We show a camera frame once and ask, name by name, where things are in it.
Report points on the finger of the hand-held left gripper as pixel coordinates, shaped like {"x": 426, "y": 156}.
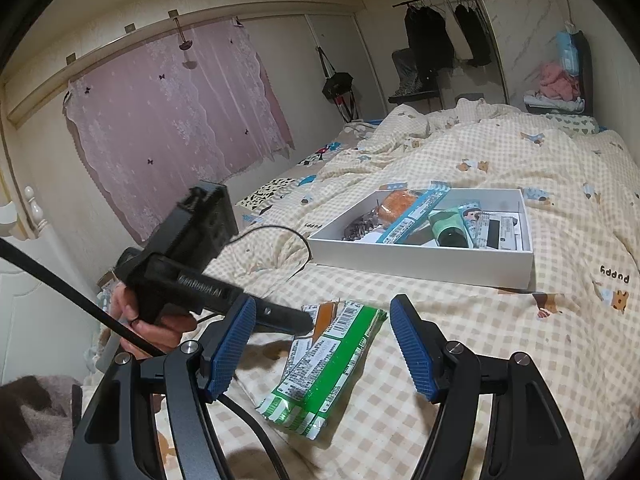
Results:
{"x": 285, "y": 317}

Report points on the light blue tissue package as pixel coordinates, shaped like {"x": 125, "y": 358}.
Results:
{"x": 567, "y": 50}

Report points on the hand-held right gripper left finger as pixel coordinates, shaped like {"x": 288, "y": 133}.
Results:
{"x": 231, "y": 350}

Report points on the dark high-back chair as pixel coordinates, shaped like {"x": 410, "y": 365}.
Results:
{"x": 586, "y": 75}

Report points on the folded light clothes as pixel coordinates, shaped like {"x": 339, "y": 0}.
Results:
{"x": 550, "y": 100}

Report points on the black hanging garment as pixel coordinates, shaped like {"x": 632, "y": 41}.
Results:
{"x": 475, "y": 35}

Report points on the black and white packet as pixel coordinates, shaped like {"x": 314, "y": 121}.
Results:
{"x": 500, "y": 232}

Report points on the brown fuzzy cloth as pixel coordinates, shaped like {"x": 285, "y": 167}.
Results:
{"x": 35, "y": 410}

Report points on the white cardboard box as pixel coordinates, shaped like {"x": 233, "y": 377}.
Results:
{"x": 425, "y": 265}

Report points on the black hanging coat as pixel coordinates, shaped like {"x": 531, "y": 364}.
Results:
{"x": 427, "y": 40}

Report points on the dark translucent hair claw clip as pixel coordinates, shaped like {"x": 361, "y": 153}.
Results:
{"x": 360, "y": 230}

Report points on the pink lace curtain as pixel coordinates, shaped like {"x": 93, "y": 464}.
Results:
{"x": 165, "y": 120}

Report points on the bread bun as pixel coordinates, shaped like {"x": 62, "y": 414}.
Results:
{"x": 395, "y": 205}

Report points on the checkered cartoon bear quilt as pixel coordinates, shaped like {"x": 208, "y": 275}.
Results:
{"x": 500, "y": 160}

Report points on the chair with striped cloth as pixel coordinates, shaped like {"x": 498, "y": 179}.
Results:
{"x": 407, "y": 75}

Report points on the person's left hand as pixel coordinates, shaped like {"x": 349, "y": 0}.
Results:
{"x": 155, "y": 335}

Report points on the black hanging bag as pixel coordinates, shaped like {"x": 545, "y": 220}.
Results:
{"x": 337, "y": 85}

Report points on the long blue snack packet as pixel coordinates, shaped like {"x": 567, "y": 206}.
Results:
{"x": 415, "y": 215}

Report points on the pink crumpled clothes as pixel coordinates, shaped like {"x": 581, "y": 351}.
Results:
{"x": 557, "y": 82}

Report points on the blue cartoon lollipop packet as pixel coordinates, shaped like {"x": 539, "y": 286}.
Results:
{"x": 472, "y": 220}

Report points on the white wooden headboard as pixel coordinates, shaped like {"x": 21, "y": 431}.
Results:
{"x": 30, "y": 310}

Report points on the heart print pillow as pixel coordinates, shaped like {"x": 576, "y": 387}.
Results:
{"x": 575, "y": 124}

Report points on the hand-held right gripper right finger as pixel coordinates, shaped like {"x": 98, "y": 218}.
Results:
{"x": 412, "y": 350}

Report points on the green snack packet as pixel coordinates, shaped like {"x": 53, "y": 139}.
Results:
{"x": 350, "y": 365}
{"x": 310, "y": 355}

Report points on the orange snack packet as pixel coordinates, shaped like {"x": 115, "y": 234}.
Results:
{"x": 325, "y": 317}

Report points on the green tube with black cap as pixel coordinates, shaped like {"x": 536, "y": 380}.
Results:
{"x": 447, "y": 227}

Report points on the cartoon print bedsheet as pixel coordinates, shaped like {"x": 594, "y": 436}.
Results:
{"x": 270, "y": 192}

